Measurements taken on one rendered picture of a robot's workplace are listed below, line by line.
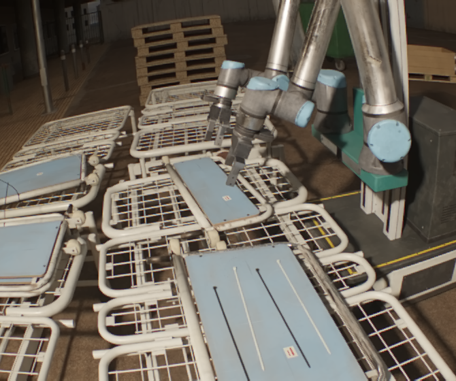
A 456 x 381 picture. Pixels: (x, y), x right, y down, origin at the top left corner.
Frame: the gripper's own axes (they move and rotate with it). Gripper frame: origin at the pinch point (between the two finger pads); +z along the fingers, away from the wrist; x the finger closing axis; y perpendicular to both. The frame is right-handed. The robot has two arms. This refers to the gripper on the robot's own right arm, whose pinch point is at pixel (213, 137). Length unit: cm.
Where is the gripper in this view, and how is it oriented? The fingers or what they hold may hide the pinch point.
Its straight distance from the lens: 183.5
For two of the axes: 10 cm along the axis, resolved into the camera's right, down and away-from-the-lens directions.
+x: -3.2, -2.8, 9.0
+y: 9.1, 1.6, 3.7
